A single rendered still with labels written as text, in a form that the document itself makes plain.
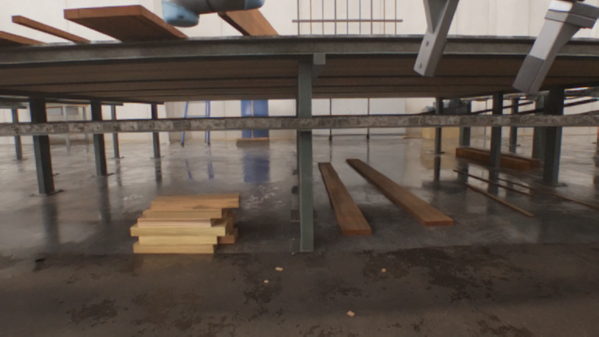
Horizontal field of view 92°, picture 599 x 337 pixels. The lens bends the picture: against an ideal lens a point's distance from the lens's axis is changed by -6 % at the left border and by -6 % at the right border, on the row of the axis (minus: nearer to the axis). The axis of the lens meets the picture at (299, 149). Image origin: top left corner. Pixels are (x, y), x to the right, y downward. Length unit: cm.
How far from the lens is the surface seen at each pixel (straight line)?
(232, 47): 112
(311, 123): 112
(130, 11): 101
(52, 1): 954
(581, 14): 44
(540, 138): 431
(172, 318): 102
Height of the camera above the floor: 57
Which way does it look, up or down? 7 degrees down
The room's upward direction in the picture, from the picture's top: 1 degrees counter-clockwise
